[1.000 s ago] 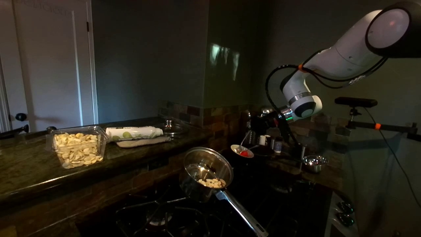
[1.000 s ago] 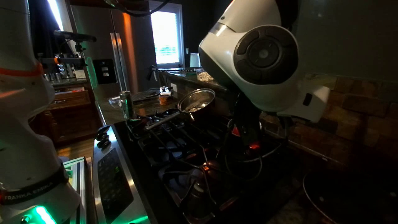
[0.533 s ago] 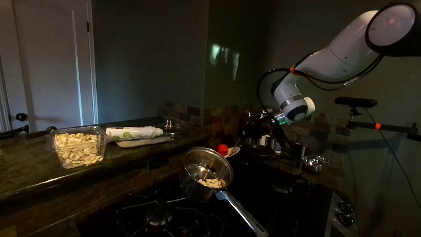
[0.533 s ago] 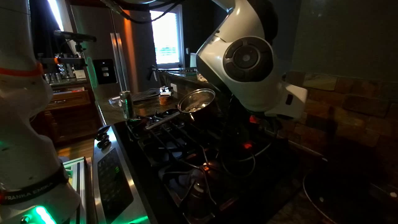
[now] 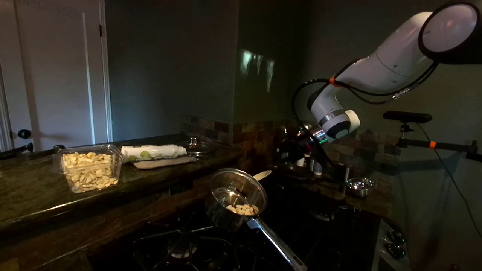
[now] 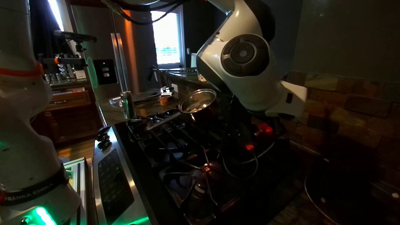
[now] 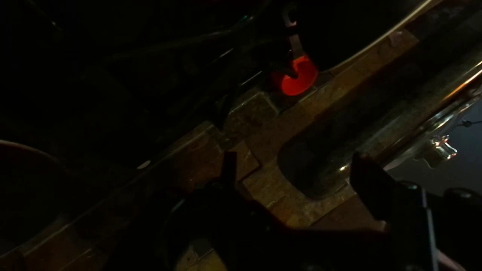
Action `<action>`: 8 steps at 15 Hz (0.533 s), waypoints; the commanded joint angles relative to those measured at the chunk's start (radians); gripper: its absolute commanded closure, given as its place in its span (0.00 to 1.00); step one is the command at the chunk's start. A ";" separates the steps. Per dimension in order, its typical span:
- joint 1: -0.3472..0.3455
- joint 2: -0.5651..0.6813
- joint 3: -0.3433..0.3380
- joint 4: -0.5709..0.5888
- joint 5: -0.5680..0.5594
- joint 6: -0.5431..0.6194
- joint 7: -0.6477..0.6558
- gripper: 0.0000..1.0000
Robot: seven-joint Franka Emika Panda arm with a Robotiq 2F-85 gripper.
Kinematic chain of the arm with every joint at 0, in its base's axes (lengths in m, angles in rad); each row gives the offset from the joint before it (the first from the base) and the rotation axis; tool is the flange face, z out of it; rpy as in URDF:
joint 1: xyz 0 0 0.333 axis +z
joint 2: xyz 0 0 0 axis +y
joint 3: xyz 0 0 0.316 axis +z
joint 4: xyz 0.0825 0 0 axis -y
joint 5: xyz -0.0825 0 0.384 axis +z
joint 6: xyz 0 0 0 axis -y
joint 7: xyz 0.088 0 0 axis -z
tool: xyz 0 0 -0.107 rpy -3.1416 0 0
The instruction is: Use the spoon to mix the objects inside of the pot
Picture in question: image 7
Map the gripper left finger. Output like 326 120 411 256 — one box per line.
158 151 287 271

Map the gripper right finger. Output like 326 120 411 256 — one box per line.
349 152 482 271

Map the steel pot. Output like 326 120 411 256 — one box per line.
277 38 482 201

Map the dark round pan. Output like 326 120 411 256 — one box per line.
299 0 444 74

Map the dark round bowl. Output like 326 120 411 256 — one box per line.
0 140 65 245

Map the red spoon with metal handle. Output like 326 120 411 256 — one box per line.
270 6 319 97

